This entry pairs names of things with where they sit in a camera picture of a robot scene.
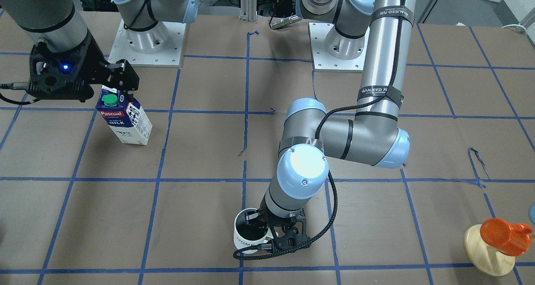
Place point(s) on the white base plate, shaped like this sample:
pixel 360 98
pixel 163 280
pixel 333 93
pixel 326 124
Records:
pixel 161 46
pixel 334 53

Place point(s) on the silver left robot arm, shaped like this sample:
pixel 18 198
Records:
pixel 301 201

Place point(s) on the blue white Pascal milk carton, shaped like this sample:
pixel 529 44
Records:
pixel 124 115

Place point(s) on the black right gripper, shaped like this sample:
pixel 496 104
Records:
pixel 94 66

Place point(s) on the silver cable connector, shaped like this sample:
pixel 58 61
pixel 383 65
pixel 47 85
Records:
pixel 284 22

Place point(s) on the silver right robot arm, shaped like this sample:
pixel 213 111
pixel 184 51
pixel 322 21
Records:
pixel 58 24

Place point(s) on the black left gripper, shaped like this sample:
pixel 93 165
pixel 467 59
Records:
pixel 265 218

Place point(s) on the black cloth bundle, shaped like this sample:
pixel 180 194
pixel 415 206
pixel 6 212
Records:
pixel 99 6

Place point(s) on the orange cup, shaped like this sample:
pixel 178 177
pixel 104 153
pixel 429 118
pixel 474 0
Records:
pixel 509 239

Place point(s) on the white ribbed mug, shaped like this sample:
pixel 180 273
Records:
pixel 246 235

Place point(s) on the aluminium frame post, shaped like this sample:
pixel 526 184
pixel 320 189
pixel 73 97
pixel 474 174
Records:
pixel 248 10

